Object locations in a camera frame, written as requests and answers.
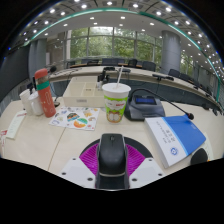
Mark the blue and white book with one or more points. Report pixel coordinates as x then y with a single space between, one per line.
173 138

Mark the black desk microphone units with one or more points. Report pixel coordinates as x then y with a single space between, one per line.
162 77

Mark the long curved conference desk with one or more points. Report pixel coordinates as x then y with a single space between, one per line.
86 70

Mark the printed paper cup with straw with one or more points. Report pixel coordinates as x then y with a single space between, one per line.
115 103

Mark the white lidded mug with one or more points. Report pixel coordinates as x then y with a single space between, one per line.
36 105

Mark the black handheld microphone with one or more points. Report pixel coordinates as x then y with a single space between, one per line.
199 156

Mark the colourful sticker sheet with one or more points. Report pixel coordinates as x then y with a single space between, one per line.
75 118

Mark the red bottle with green band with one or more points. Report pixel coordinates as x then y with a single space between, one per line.
46 96

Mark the grey gooseneck microphone console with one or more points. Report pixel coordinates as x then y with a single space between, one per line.
143 108

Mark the ceiling lights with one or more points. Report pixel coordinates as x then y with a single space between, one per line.
84 6

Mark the dark office chairs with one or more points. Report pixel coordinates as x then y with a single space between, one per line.
148 65

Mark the black computer mouse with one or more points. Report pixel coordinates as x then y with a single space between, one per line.
112 153

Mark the white paper cup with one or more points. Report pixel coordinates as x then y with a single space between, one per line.
24 100

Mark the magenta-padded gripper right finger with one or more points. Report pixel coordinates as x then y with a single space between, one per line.
135 160

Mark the cream compartment box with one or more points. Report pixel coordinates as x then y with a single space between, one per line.
81 93

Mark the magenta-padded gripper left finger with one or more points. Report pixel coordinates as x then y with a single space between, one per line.
89 159

